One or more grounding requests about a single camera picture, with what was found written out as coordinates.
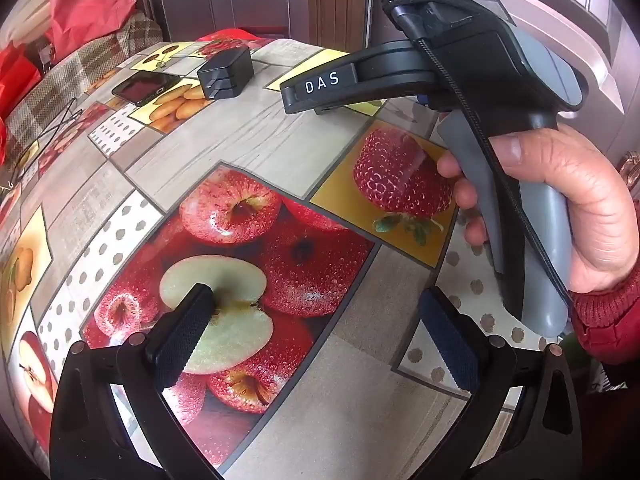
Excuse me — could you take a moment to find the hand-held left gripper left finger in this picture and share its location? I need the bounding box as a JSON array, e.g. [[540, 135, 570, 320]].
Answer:
[[50, 283, 222, 480]]

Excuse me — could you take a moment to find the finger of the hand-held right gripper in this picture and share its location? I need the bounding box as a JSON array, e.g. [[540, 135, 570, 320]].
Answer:
[[279, 42, 441, 117]]

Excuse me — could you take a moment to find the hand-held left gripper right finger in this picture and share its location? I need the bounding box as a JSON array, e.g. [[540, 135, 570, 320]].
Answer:
[[419, 286, 584, 480]]

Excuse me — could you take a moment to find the person's right forearm red sleeve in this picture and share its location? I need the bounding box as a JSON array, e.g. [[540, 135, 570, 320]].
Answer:
[[570, 267, 640, 367]]

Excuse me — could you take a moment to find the person's right hand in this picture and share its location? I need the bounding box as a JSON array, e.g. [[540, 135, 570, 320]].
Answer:
[[436, 127, 640, 295]]

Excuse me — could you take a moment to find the black charger box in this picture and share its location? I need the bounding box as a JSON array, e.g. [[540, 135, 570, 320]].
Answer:
[[196, 48, 255, 101]]

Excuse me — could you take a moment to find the black smartphone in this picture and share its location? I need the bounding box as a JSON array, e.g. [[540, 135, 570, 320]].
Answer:
[[111, 70, 180, 108]]

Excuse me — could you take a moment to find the pink-red plastic bag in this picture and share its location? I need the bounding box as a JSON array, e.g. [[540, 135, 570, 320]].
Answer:
[[44, 0, 137, 62]]

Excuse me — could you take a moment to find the plaid cloth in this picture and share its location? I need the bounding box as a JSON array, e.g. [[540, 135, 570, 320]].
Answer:
[[0, 12, 167, 172]]

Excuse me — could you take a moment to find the black cable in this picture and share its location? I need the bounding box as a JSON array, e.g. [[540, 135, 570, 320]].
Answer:
[[14, 97, 85, 173]]

